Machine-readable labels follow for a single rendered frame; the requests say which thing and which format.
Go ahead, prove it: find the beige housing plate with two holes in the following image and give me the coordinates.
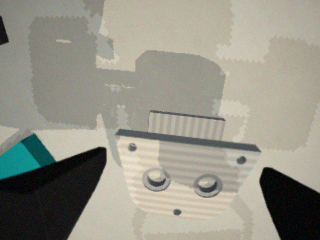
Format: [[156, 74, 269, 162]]
[[114, 129, 262, 221]]

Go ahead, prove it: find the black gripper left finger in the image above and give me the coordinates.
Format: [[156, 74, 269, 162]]
[[0, 147, 107, 240]]

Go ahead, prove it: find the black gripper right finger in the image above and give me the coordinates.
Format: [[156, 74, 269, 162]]
[[259, 167, 320, 240]]

